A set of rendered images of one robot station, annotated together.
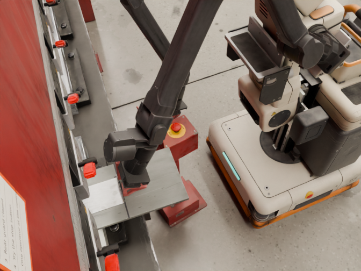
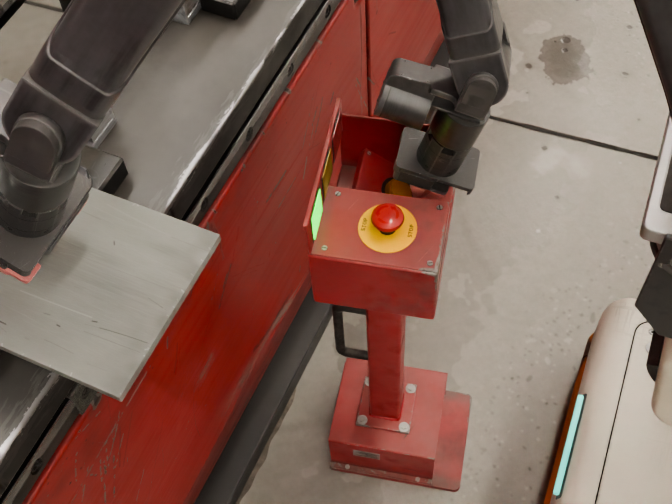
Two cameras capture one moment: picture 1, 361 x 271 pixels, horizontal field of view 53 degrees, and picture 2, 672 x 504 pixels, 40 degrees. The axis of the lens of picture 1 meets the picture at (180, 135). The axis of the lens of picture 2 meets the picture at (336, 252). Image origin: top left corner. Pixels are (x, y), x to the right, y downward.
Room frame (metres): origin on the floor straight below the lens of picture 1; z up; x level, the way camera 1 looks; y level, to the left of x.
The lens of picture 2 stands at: (0.34, -0.39, 1.71)
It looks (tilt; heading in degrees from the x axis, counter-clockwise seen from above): 57 degrees down; 46
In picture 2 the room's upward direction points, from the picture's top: 5 degrees counter-clockwise
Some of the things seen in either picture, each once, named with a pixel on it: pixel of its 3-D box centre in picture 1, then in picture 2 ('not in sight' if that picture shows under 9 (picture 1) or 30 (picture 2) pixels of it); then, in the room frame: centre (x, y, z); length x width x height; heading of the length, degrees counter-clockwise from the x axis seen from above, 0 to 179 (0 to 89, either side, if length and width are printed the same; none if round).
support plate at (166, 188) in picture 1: (135, 185); (51, 265); (0.48, 0.14, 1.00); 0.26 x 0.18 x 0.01; 107
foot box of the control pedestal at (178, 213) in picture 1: (179, 198); (402, 420); (0.87, 0.02, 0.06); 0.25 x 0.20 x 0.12; 120
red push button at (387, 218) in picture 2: (176, 128); (387, 222); (0.82, 0.02, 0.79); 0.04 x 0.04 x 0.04
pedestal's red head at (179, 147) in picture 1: (168, 128); (386, 210); (0.86, 0.05, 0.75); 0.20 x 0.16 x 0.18; 30
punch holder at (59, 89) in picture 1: (45, 94); not in sight; (0.60, 0.33, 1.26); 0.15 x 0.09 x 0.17; 17
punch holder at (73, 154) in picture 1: (56, 161); not in sight; (0.41, 0.27, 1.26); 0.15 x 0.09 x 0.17; 17
